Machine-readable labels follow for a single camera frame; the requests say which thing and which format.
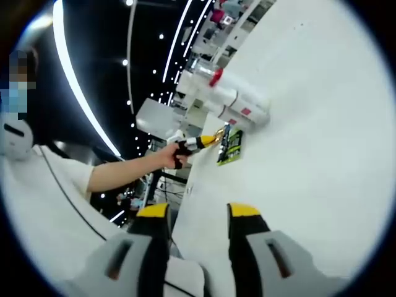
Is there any person's left hand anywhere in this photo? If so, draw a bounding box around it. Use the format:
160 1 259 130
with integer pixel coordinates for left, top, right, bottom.
160 140 191 170

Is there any white bottle with red collar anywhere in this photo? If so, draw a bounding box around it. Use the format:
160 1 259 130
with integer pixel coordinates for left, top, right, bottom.
191 60 270 108

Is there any black device cable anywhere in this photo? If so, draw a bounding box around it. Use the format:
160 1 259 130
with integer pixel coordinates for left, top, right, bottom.
38 147 108 241

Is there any person's white shirt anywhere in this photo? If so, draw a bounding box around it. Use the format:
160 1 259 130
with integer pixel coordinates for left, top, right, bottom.
0 142 212 297

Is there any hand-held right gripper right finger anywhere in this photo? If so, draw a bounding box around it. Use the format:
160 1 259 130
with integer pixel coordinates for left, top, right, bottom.
226 202 344 297

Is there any long curved ceiling light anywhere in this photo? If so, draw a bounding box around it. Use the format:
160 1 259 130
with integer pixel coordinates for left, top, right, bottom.
52 0 122 157

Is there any white chest device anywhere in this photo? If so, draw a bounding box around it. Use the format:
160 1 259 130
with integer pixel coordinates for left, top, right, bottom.
0 120 34 161

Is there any green black skincare sachet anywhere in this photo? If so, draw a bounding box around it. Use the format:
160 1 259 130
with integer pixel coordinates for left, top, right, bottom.
216 125 244 167

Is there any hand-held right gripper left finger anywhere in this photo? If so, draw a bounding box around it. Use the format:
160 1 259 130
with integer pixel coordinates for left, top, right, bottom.
66 202 173 297

